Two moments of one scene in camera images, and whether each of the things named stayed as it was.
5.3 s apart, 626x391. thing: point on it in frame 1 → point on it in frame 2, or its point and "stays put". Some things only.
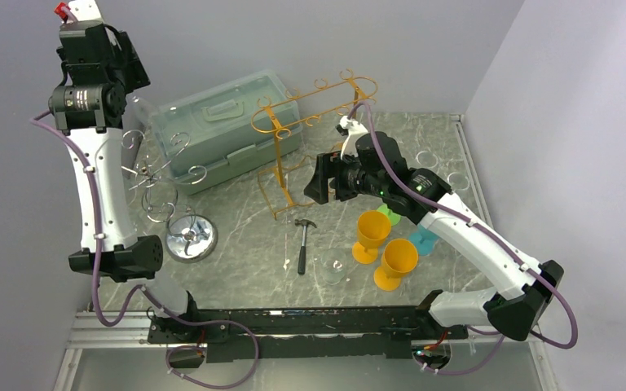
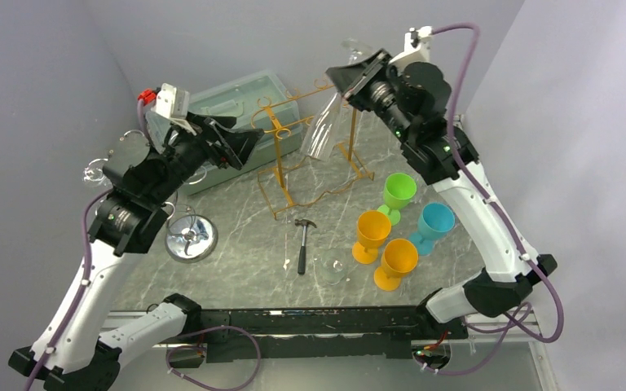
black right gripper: [318, 187] → [346, 78]
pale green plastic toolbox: [225, 129] stays put
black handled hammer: [302, 249] stays put
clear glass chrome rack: [137, 116] → [319, 141]
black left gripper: [134, 76] → [235, 145]
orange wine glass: [399, 257] stays put
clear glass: [334, 262] stays put
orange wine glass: [373, 227] stays put
